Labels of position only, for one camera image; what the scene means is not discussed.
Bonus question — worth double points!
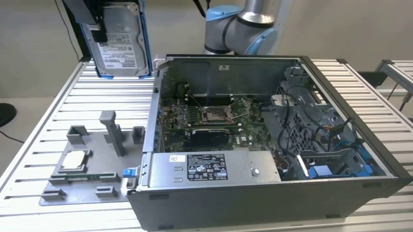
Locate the hard disk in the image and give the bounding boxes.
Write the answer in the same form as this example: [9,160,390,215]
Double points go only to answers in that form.
[79,0,155,80]

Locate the grey metal disk bay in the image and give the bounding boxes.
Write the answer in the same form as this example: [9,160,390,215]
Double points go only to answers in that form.
[261,79,368,159]

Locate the locking lever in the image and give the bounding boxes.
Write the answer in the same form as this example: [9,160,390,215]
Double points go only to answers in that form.
[189,94,207,110]

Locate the black RAM slot bank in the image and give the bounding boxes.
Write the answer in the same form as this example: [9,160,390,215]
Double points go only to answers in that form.
[186,93,235,102]

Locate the black round floor base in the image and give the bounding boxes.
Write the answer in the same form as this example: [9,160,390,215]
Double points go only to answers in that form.
[0,103,17,128]

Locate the CPU socket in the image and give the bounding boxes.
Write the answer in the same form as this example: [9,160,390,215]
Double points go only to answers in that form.
[201,105,229,124]

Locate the grey parts rack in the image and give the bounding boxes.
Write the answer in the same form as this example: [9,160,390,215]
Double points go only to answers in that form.
[38,110,148,206]

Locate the silver CPU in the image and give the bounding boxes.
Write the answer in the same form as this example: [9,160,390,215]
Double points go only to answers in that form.
[62,151,88,170]

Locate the black graphics card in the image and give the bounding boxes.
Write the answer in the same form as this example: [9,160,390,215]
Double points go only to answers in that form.
[189,128,234,148]

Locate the green RAM stick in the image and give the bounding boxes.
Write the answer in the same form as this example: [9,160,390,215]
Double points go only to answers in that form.
[66,172,104,181]

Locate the green motherboard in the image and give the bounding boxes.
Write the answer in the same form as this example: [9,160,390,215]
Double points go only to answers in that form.
[159,93,275,153]

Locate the silver power supply unit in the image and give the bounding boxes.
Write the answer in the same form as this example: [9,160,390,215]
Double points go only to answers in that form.
[148,151,282,189]

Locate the black open PC case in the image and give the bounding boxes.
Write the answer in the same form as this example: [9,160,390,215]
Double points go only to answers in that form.
[126,54,413,230]

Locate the black hanging cable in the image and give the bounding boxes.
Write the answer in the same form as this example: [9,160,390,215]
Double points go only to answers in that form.
[54,0,80,61]

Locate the thin black floor cable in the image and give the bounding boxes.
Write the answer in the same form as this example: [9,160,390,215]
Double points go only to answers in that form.
[0,130,26,144]

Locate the black wire with connector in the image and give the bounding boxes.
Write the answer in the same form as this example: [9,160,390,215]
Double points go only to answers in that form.
[314,117,354,145]

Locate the blue wire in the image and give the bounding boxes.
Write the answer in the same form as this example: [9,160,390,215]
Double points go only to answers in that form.
[334,139,361,155]

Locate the blue bracket in case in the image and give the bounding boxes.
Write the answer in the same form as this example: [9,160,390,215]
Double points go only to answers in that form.
[308,165,344,179]

